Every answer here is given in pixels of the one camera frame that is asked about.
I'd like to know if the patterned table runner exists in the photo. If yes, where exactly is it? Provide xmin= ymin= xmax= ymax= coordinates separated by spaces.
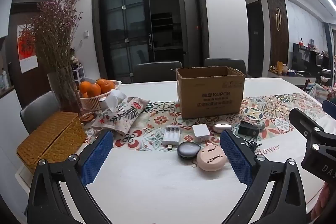
xmin=84 ymin=93 xmax=328 ymax=152

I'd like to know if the dark grey round device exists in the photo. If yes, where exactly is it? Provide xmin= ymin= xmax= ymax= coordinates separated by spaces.
xmin=177 ymin=141 xmax=201 ymax=160

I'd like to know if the black power adapter with cable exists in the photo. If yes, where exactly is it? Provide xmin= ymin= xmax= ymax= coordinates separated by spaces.
xmin=238 ymin=120 xmax=263 ymax=155

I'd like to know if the white small shelf with toys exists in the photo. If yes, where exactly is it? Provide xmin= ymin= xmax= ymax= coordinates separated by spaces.
xmin=70 ymin=48 xmax=86 ymax=81

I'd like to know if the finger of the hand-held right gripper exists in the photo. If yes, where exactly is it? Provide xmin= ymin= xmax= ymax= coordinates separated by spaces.
xmin=322 ymin=99 xmax=336 ymax=115
xmin=289 ymin=108 xmax=336 ymax=159

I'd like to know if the white battery charger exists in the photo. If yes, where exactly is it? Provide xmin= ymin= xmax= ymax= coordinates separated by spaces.
xmin=162 ymin=126 xmax=182 ymax=146

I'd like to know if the grey television cabinet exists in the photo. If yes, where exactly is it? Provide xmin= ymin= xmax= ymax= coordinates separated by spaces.
xmin=268 ymin=69 xmax=323 ymax=85

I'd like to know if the glass vase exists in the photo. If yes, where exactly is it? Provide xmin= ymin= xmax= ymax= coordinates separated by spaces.
xmin=47 ymin=69 xmax=83 ymax=115

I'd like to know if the white cube power adapter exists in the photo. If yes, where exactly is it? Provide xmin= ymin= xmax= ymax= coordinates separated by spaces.
xmin=192 ymin=124 xmax=211 ymax=144

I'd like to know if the white tissue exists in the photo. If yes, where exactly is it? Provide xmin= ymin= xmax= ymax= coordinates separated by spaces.
xmin=105 ymin=90 xmax=128 ymax=111

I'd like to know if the floral cloth tissue cover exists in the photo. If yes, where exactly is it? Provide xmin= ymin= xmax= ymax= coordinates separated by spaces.
xmin=91 ymin=97 xmax=151 ymax=135

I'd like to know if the red wall poster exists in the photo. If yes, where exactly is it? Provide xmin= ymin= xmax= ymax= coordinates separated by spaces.
xmin=17 ymin=23 xmax=39 ymax=73

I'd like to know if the brown entrance door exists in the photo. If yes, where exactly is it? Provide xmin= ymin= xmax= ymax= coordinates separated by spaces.
xmin=5 ymin=0 xmax=57 ymax=106

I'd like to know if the white plastic fruit basket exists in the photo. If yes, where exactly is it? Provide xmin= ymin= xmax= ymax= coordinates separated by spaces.
xmin=79 ymin=80 xmax=122 ymax=111

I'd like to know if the gold loop handle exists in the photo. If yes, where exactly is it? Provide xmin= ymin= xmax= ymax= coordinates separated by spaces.
xmin=276 ymin=7 xmax=283 ymax=31

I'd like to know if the dark interior door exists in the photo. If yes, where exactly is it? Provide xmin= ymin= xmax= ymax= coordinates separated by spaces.
xmin=247 ymin=0 xmax=264 ymax=77

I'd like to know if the pink round device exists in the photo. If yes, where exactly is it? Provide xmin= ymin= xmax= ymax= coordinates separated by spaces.
xmin=196 ymin=145 xmax=228 ymax=170

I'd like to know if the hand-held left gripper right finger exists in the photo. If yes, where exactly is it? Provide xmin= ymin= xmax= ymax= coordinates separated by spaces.
xmin=219 ymin=130 xmax=307 ymax=224

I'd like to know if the silver oval earbud case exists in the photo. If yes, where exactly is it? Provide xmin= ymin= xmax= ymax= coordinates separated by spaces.
xmin=212 ymin=123 xmax=231 ymax=132

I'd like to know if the grey refrigerator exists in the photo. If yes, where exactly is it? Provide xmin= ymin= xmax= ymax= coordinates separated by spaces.
xmin=178 ymin=0 xmax=200 ymax=63

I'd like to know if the black television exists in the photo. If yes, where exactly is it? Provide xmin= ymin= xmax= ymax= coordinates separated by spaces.
xmin=293 ymin=43 xmax=331 ymax=73

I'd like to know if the wooden chair with cloth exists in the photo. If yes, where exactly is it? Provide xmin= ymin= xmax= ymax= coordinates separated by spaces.
xmin=304 ymin=78 xmax=336 ymax=101

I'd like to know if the dark slatted wood panel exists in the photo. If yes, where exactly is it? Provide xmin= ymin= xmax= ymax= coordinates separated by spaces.
xmin=265 ymin=0 xmax=289 ymax=72

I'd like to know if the brown cardboard box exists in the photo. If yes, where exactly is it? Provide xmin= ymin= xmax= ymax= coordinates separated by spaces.
xmin=176 ymin=66 xmax=246 ymax=119

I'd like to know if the woven wicker box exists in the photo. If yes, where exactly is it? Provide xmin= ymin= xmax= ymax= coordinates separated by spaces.
xmin=16 ymin=112 xmax=88 ymax=174

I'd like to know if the person's right hand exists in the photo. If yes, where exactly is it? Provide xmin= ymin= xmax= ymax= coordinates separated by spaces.
xmin=318 ymin=183 xmax=336 ymax=217

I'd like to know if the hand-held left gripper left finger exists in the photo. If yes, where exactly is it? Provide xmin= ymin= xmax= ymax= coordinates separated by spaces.
xmin=27 ymin=130 xmax=114 ymax=224

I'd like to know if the grey dining chair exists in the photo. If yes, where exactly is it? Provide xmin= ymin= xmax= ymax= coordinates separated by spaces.
xmin=204 ymin=58 xmax=248 ymax=79
xmin=133 ymin=61 xmax=183 ymax=83
xmin=20 ymin=91 xmax=61 ymax=134

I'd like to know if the dried flower bunch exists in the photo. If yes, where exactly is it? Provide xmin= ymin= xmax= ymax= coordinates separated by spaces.
xmin=28 ymin=0 xmax=80 ymax=77

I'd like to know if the dark glass sliding door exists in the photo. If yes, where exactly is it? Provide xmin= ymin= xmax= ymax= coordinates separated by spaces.
xmin=100 ymin=0 xmax=153 ymax=77

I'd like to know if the brown wooden ornament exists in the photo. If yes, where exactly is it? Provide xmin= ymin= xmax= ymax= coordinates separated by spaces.
xmin=80 ymin=112 xmax=96 ymax=124

